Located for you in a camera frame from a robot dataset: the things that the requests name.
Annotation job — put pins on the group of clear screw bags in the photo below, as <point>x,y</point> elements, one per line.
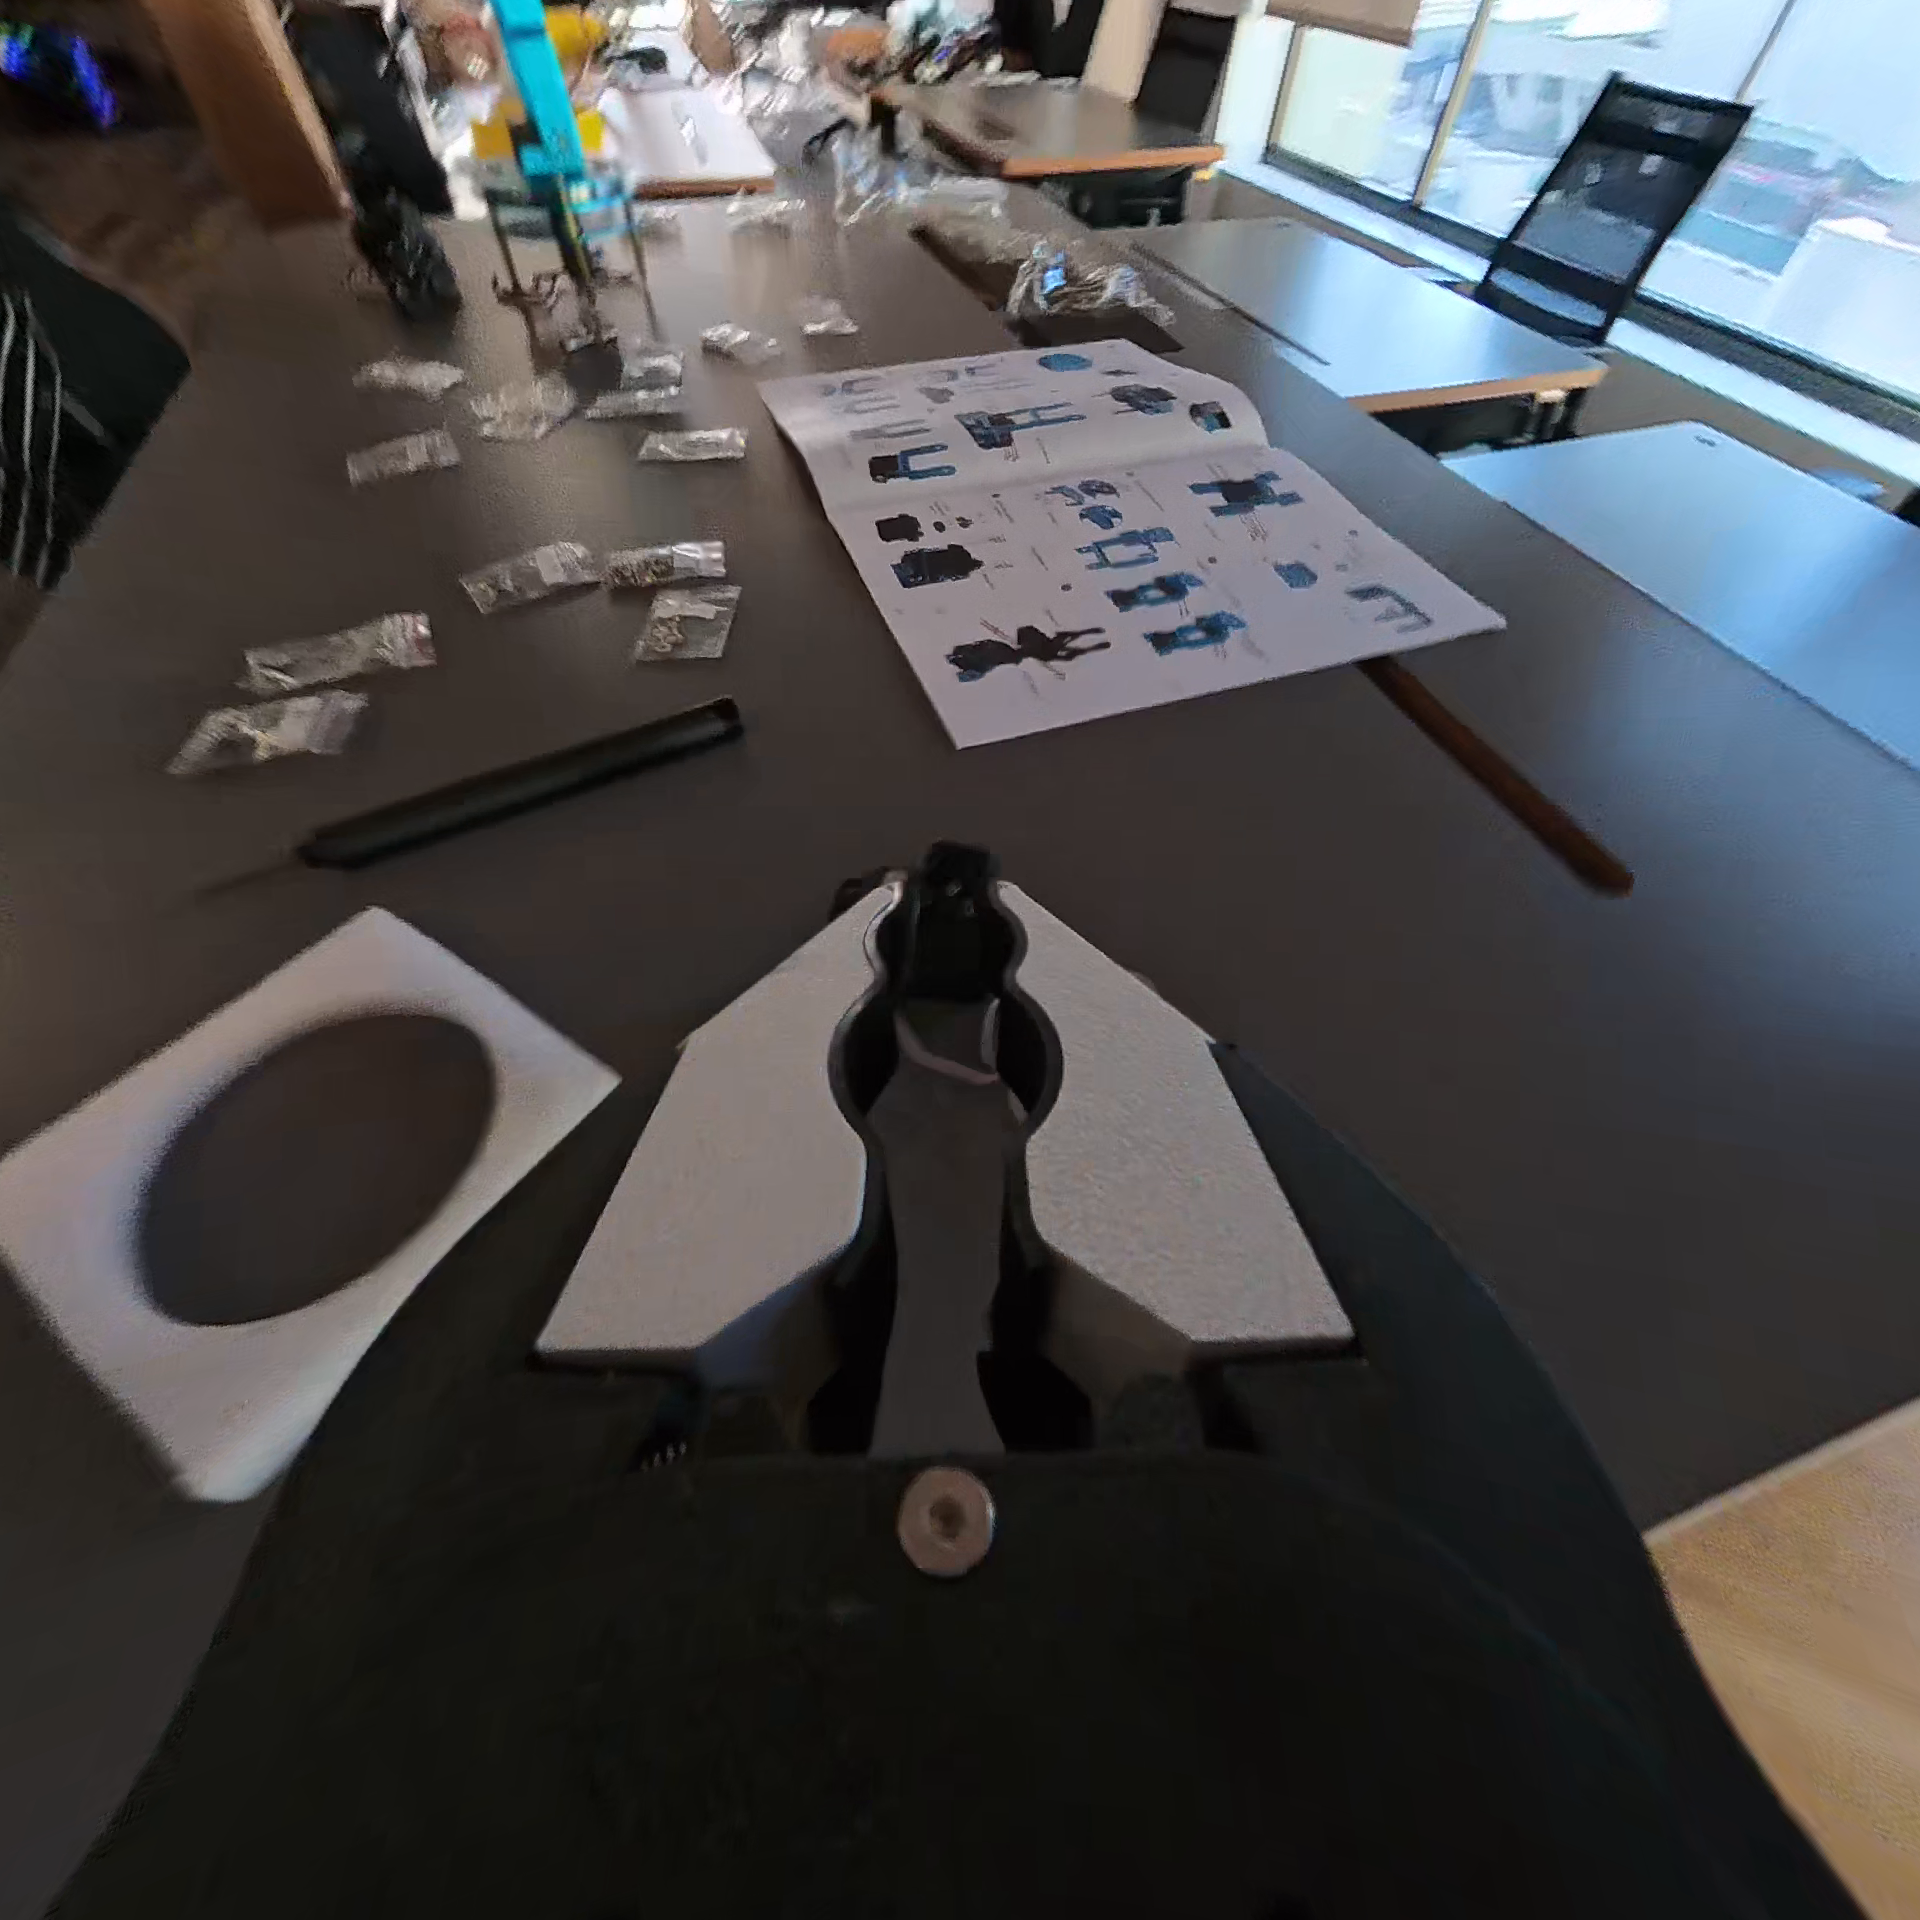
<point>270,732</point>

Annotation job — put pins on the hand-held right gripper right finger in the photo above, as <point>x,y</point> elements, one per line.
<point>1172,1184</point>

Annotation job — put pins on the black robot part assembly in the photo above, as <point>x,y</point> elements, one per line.
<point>406,255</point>

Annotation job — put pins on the black mesh office chair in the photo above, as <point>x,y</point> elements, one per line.
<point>1606,211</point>

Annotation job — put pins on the black pen screwdriver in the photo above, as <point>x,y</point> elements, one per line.
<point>524,788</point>

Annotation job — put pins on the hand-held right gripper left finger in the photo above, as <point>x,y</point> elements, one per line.
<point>720,1184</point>

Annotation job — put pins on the grey office desk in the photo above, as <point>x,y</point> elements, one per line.
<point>1079,129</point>
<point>1350,317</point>
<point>1724,571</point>

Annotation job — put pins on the dark grey desk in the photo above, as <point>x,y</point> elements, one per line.
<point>1350,1049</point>

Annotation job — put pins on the large office window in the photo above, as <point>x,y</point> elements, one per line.
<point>1799,182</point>

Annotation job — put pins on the pile of crumpled plastic wrappers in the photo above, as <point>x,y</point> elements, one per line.
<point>1079,284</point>

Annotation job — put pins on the yellow box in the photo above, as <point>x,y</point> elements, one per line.
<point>495,142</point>

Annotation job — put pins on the computer case with coloured lights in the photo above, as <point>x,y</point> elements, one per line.
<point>60,76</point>

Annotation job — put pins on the open assembly instruction booklet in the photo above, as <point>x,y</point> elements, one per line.
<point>1276,541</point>

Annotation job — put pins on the beige roller blind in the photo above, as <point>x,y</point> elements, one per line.
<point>1350,19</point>

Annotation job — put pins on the black chair with white stripes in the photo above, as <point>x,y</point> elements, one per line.
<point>90,389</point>

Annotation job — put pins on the black servo motor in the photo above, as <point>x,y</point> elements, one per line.
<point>954,916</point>

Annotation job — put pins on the blue toy robot arm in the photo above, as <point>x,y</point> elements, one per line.
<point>540,91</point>

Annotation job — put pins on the white foam frame round hole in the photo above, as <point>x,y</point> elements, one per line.
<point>376,961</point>

